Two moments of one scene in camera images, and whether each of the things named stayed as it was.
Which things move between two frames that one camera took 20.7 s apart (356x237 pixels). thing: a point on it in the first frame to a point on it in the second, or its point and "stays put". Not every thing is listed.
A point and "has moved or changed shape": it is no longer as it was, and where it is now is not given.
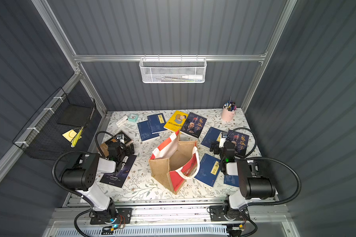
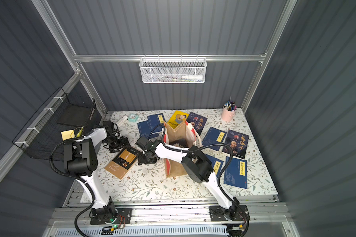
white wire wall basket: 173,70 stays put
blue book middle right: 212,137 stays put
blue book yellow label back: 156,123 stays put
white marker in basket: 194,77 stays put
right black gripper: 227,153 to 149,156
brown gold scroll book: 121,137 has moved or changed shape
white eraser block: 122,121 stays put
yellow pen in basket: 74,142 stays put
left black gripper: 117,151 to 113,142
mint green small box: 132,117 stays put
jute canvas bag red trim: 175,162 has moved or changed shape
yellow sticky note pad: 69,135 stays put
